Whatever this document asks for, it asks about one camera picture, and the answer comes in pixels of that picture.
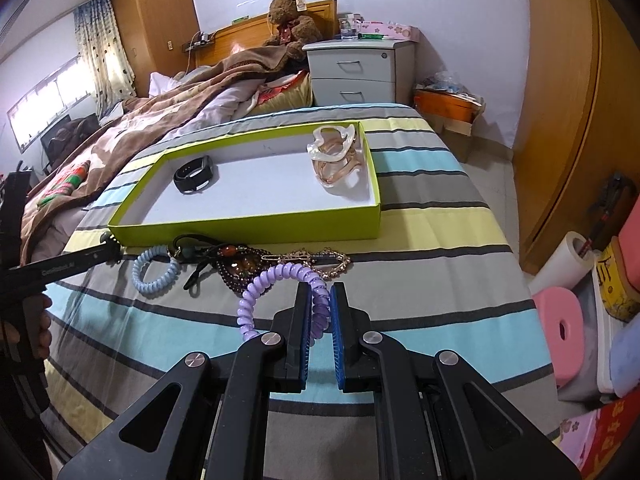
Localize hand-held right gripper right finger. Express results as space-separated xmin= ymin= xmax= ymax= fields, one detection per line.
xmin=330 ymin=282 xmax=583 ymax=480

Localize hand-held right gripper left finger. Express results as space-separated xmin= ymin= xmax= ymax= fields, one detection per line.
xmin=56 ymin=282 xmax=313 ymax=480

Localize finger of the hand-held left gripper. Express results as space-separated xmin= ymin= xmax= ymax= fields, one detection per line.
xmin=75 ymin=232 xmax=123 ymax=267

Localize blue coil hair tie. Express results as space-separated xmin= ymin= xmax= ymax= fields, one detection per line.
xmin=132 ymin=246 xmax=183 ymax=297

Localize purple coil hair tie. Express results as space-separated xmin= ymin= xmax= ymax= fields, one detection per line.
xmin=237 ymin=265 xmax=333 ymax=348

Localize gold rhinestone hair clip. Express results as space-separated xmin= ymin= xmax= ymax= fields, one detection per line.
xmin=270 ymin=247 xmax=352 ymax=281

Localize black hair tie green bead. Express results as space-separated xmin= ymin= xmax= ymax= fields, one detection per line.
xmin=172 ymin=233 xmax=221 ymax=261

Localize dark bead bracelet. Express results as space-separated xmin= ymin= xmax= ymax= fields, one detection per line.
xmin=183 ymin=244 xmax=281 ymax=293

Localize green cardboard tray box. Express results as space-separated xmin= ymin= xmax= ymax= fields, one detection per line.
xmin=107 ymin=121 xmax=383 ymax=247

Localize person's left hand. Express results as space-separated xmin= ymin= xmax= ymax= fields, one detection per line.
xmin=0 ymin=294 xmax=53 ymax=361

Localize black smart band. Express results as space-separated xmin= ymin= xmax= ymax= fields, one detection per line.
xmin=173 ymin=156 xmax=217 ymax=194

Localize black chair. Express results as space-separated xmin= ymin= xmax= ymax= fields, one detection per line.
xmin=40 ymin=115 xmax=101 ymax=171

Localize brown patterned blanket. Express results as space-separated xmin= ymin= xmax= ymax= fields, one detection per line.
xmin=20 ymin=45 xmax=311 ymax=266

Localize amber hair claw clip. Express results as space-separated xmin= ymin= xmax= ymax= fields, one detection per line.
xmin=312 ymin=127 xmax=368 ymax=191

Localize window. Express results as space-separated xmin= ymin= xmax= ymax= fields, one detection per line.
xmin=6 ymin=57 xmax=96 ymax=153

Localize white pillow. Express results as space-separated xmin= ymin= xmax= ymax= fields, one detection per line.
xmin=149 ymin=72 xmax=177 ymax=97

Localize clear hair claw clip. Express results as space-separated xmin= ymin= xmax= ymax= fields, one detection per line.
xmin=306 ymin=124 xmax=353 ymax=165

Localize spotted curtain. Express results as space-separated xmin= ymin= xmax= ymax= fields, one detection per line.
xmin=74 ymin=0 xmax=137 ymax=116

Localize pink plastic stool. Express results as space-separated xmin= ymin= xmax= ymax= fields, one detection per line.
xmin=531 ymin=287 xmax=583 ymax=388

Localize white paper roll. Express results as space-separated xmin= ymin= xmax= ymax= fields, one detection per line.
xmin=529 ymin=231 xmax=596 ymax=295

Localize power strip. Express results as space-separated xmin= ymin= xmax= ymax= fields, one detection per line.
xmin=182 ymin=32 xmax=216 ymax=51

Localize yellow red pillow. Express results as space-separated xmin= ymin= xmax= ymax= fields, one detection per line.
xmin=250 ymin=71 xmax=315 ymax=111

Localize tall wooden cabinet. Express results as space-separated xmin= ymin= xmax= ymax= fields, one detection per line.
xmin=111 ymin=0 xmax=201 ymax=97

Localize orange box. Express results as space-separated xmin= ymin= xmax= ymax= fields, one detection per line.
xmin=414 ymin=89 xmax=476 ymax=123

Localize grey nightstand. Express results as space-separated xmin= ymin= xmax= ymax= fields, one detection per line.
xmin=302 ymin=39 xmax=417 ymax=107

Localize wooden headboard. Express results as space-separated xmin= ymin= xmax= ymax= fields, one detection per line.
xmin=195 ymin=0 xmax=338 ymax=68

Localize white plastic container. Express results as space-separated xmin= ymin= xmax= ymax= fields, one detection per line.
xmin=592 ymin=265 xmax=621 ymax=393

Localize clear plastic bags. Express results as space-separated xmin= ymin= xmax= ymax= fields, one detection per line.
xmin=422 ymin=71 xmax=481 ymax=101

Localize yellow box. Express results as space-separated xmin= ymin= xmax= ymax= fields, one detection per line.
xmin=597 ymin=237 xmax=640 ymax=323

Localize blue cloth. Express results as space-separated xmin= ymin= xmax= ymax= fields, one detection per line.
xmin=612 ymin=330 xmax=640 ymax=396

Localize red printed box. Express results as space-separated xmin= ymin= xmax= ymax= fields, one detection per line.
xmin=555 ymin=395 xmax=640 ymax=480

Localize black red tool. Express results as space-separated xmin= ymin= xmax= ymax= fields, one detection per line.
xmin=590 ymin=172 xmax=628 ymax=251

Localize pink tissue box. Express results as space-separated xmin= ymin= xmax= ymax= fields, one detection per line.
xmin=360 ymin=19 xmax=420 ymax=42

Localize brown teddy bear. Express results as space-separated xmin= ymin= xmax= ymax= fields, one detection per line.
xmin=263 ymin=0 xmax=323 ymax=48

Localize large wooden wardrobe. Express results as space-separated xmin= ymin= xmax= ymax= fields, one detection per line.
xmin=512 ymin=0 xmax=640 ymax=273

